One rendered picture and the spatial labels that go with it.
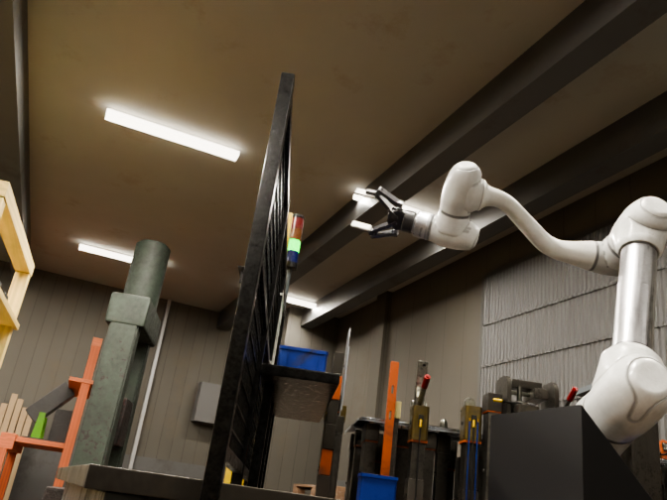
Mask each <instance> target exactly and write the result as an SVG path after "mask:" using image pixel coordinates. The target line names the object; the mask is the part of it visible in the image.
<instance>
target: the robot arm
mask: <svg viewBox="0 0 667 500"><path fill-rule="evenodd" d="M354 194H358V195H362V196H366V197H370V198H377V199H378V200H379V201H380V202H381V204H382V205H383V206H384V207H385V208H386V209H387V211H388V212H389V213H388V218H387V221H386V222H384V223H382V224H379V225H377V226H374V227H372V225H369V224H366V223H362V222H358V221H353V222H352V223H351V225H350V226H351V227H355V228H359V229H360V230H361V231H365V232H368V234H369V235H370V238H371V239H374V238H382V237H389V236H392V237H397V236H398V234H399V231H398V230H401V231H403V232H406V233H412V232H413V236H414V237H417V238H421V239H425V240H428V241H431V242H433V243H435V244H437V245H439V246H442V247H446V248H450V249H456V250H471V249H472V248H473V247H474V246H475V245H476V243H477V240H478V236H479V228H478V227H477V226H476V225H475V224H474V223H473V222H470V221H469V217H470V213H471V212H473V211H476V210H478V211H480V210H481V209H482V208H484V207H486V206H494V207H497V208H499V209H500V210H502V211H503V212H504V213H505V214H506V215H507V216H508V217H509V218H510V220H511V221H512V222H513V223H514V224H515V225H516V226H517V228H518V229H519V230H520V231H521V232H522V233H523V234H524V236H525V237H526V238H527V239H528V240H529V241H530V242H531V243H532V244H533V246H535V247H536V248H537V249H538V250H539V251H540V252H542V253H543V254H545V255H547V256H548V257H551V258H553V259H555V260H558V261H561V262H564V263H567V264H570V265H573V266H576V267H579V268H581V269H584V270H587V271H591V272H595V273H598V274H601V275H607V276H614V277H618V282H617V293H616V303H615V314H614V324H613V335H612V345H611V347H610V348H608V349H607V350H605V351H604V352H603V353H602V354H601V356H600V362H599V365H598V369H597V373H596V376H595V379H594V382H593V385H592V386H593V388H592V389H591V391H590V392H589V393H588V394H587V395H586V396H584V397H583V398H582V399H581V400H580V401H579V402H578V403H577V404H576V405H582V406H583V407H584V409H585V410H586V411H587V413H588V414H589V415H590V417H591V418H592V419H593V421H594V422H595V423H596V425H597V426H598V427H599V429H600V430H601V432H602V433H603V434H604V436H605V437H606V438H607V440H608V441H609V442H610V444H611V445H612V446H613V448H614V449H615V450H616V452H617V453H618V454H619V456H621V455H622V454H623V453H624V451H625V450H626V449H627V448H628V447H629V446H630V445H631V444H632V442H633V441H634V440H635V439H636V438H639V437H640V436H642V435H643V434H645V433H646V432H647V431H649V430H650V429H651V428H652V427H653V426H654V425H655V424H657V423H658V422H659V421H660V420H661V419H662V418H663V416H664V415H665V414H666V413H667V368H666V367H665V365H664V364H663V361H662V359H661V358H660V357H659V356H658V355H657V354H656V353H655V352H654V351H653V345H654V323H655V301H656V279H657V260H658V259H659V258H660V257H661V256H662V254H663V251H664V248H665V244H666V241H667V202H665V201H664V200H662V199H660V198H658V197H654V196H648V197H643V198H640V199H638V200H637V201H635V202H633V203H632V204H631V205H629V206H628V207H627V208H626V209H625V211H624V212H623V213H622V214H621V216H620V217H619V218H618V220H617V221H616V223H615V224H614V226H613V228H612V230H611V233H610V234H609V236H608V237H607V238H605V239H604V240H603V241H563V240H559V239H556V238H554V237H553V236H551V235H550V234H549V233H548V232H546V231H545V230H544V229H543V227H542V226H541V225H540V224H539V223H538V222H537V221H536V220H535V219H534V218H533V217H532V216H531V215H530V214H529V213H528V212H527V211H526V210H525V208H524V207H523V206H522V205H521V204H520V203H519V202H518V201H517V200H516V199H514V198H513V197H512V196H511V195H509V194H508V193H506V192H504V191H502V190H500V189H497V188H495V187H491V186H489V185H488V184H487V182H486V180H483V179H482V178H481V171H480V168H479V167H478V166H477V165H476V164H475V163H472V162H459V163H457V164H456V165H454V166H453V167H452V169H451V170H450V172H449V174H448V176H447V178H446V181H445V184H444V187H443V191H442V196H441V204H440V209H439V212H438V214H433V213H428V212H424V211H419V212H418V214H417V212H416V211H412V210H404V209H403V208H402V207H403V205H404V201H403V200H401V199H398V198H397V197H395V196H394V195H393V194H391V193H390V192H389V191H387V190H386V189H385V188H383V187H379V189H378V190H372V189H367V190H365V189H361V188H357V189H356V191H355V192H354ZM388 200H389V201H390V202H391V203H393V204H394V205H396V206H397V207H398V208H396V207H395V206H394V205H393V204H391V203H390V202H389V201H388ZM371 227H372V228H371ZM390 227H393V228H394V229H393V230H392V229H391V230H384V231H381V230H383V229H388V228H390Z"/></svg>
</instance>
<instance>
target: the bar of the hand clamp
mask: <svg viewBox="0 0 667 500"><path fill-rule="evenodd" d="M428 365H429V362H427V361H420V360H419V361H418V364H417V374H416V384H415V393H414V405H417V398H419V395H420V391H421V388H422V383H423V380H424V376H425V375H426V374H428Z"/></svg>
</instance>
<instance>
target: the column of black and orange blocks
mask: <svg viewBox="0 0 667 500"><path fill-rule="evenodd" d="M343 360H344V353H340V352H335V353H334V355H333V369H332V373H335V374H340V377H339V384H338V387H337V389H336V390H335V392H334V394H333V397H332V399H331V401H330V403H329V405H328V407H327V414H326V422H325V425H324V433H323V441H322V453H321V461H320V469H319V475H318V480H317V487H316V495H315V496H319V497H326V498H328V496H329V488H330V480H331V477H330V474H331V466H332V458H333V450H334V440H335V431H336V418H337V415H338V411H337V409H338V401H339V398H340V390H341V382H342V368H343V367H344V365H343Z"/></svg>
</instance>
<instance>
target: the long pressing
mask: <svg viewBox="0 0 667 500"><path fill-rule="evenodd" d="M366 423H372V424H378V425H380V429H379V430H380V431H384V424H385V419H379V418H372V417H360V418H359V419H357V420H356V421H355V422H354V424H353V426H354V427H357V428H362V427H363V426H364V425H365V424H366ZM401 427H403V430H409V423H407V422H400V421H399V424H398V429H401ZM428 432H435V433H437V434H438V433H439V432H445V433H448V436H451V440H453V441H460V439H459V437H460V430H457V429H450V428H443V427H436V426H429V427H428ZM664 466H667V459H664V458H660V467H664Z"/></svg>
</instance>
